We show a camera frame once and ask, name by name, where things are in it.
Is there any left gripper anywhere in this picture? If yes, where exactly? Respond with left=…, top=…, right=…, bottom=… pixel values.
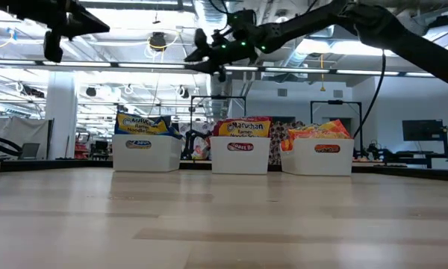
left=40, top=0, right=111, bottom=64

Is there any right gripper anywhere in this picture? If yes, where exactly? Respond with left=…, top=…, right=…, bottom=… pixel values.
left=184, top=9, right=272, bottom=83

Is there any red roast beef ramen packet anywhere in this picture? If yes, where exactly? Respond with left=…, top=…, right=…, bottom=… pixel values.
left=212, top=116, right=273, bottom=152

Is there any blue soy sauce ramen packet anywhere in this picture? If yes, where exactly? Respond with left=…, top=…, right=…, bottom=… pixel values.
left=113, top=111, right=172, bottom=150
left=155, top=115, right=184, bottom=140

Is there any beam with light strips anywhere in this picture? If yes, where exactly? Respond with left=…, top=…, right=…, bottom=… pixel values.
left=0, top=58, right=438, bottom=79

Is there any colourful printed board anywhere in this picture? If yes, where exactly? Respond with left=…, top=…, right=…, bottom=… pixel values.
left=178, top=121, right=217, bottom=161

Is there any spotted black-white cloth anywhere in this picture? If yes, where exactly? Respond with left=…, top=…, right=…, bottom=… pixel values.
left=269, top=120, right=306, bottom=166

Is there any white background partition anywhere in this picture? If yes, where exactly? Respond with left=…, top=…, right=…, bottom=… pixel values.
left=0, top=117, right=55, bottom=161

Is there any white plastic bin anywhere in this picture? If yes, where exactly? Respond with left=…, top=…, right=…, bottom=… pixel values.
left=279, top=137, right=355, bottom=177
left=111, top=133, right=184, bottom=173
left=209, top=136, right=272, bottom=176

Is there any grey background chair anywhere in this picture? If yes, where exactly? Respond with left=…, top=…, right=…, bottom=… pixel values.
left=17, top=142, right=41, bottom=161

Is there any black computer monitor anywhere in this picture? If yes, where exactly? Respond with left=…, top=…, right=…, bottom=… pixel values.
left=402, top=119, right=448, bottom=142

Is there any black background rig frame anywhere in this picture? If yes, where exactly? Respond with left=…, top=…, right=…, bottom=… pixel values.
left=309, top=99, right=363, bottom=130
left=189, top=95, right=247, bottom=132

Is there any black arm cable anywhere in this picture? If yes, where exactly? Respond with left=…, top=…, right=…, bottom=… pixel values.
left=352, top=48, right=388, bottom=139

